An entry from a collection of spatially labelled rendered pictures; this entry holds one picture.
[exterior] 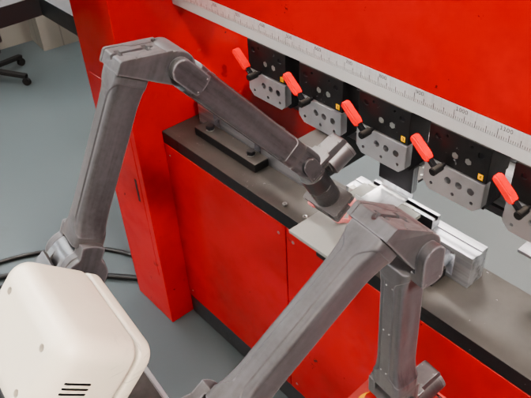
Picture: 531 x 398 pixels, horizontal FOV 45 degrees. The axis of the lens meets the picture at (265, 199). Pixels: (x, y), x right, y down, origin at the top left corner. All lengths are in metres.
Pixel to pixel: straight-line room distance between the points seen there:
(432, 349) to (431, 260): 0.74
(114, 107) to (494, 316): 0.96
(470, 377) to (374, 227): 0.81
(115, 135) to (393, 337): 0.54
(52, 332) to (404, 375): 0.58
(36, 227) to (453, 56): 2.43
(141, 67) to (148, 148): 1.16
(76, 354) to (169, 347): 1.78
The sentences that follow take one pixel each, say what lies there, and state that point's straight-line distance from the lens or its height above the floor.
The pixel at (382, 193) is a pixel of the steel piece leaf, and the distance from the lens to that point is 1.64.
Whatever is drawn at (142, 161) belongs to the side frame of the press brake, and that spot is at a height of 0.80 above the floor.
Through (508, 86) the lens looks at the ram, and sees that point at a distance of 1.27.
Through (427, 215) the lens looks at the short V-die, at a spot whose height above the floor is 1.00.
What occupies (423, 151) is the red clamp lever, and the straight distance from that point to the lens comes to 1.40.
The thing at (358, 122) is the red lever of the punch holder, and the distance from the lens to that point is 1.50.
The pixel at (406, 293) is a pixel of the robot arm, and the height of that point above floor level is 1.31.
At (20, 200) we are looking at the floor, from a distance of 3.53.
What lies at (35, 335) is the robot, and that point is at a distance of 0.89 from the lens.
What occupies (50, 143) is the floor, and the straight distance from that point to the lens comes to 3.93.
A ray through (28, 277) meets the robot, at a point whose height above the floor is 1.39.
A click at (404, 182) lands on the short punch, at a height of 1.06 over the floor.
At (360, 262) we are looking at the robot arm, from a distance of 0.82.
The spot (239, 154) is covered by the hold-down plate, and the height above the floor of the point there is 0.91.
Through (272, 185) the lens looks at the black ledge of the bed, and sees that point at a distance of 1.86.
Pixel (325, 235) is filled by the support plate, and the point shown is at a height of 1.00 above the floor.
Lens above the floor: 2.01
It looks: 39 degrees down
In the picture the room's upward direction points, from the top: 3 degrees counter-clockwise
